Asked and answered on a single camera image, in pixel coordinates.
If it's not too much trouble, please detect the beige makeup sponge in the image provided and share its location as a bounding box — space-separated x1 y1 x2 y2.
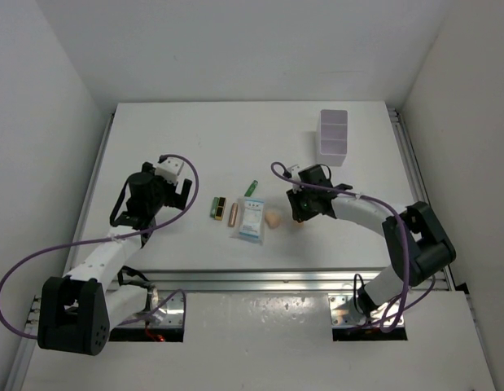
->
265 209 282 230

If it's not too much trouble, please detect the clear cotton pad pouch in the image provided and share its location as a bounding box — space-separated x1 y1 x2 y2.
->
230 197 265 245

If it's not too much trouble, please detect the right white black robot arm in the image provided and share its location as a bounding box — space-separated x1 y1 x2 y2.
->
280 165 457 318

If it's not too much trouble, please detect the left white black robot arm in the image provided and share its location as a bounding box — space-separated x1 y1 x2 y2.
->
37 155 199 356

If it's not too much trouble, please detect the green lip balm tube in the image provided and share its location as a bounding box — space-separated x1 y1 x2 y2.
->
209 197 219 219

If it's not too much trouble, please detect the black gold lipstick case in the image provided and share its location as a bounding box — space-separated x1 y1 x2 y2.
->
214 197 226 221

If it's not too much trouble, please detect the rose gold lipstick tube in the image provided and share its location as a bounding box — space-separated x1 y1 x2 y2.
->
228 202 239 227

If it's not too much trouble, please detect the white compartment organizer box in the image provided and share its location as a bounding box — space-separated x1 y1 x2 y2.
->
316 109 348 167

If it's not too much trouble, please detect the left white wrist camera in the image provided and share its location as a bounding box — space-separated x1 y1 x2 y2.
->
155 157 184 185

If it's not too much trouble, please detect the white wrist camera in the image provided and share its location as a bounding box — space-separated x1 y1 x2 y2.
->
284 165 300 182
155 157 184 185

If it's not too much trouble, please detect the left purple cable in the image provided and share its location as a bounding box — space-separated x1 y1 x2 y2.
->
0 153 202 338

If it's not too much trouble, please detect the purple cable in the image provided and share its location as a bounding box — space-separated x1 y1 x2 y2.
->
0 153 202 338
270 161 436 334

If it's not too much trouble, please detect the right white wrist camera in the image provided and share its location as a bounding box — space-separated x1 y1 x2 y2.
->
284 165 300 182

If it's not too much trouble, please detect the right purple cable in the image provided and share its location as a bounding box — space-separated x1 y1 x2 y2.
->
270 161 436 334

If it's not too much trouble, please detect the aluminium front rail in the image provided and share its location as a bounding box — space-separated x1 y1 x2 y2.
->
112 268 452 292

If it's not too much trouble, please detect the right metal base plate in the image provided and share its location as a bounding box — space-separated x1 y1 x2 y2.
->
328 293 399 329

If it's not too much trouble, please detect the metal base plate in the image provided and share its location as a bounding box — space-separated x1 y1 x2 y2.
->
116 289 187 327
328 293 399 329

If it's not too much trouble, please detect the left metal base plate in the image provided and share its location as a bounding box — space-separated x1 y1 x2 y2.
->
116 289 187 327

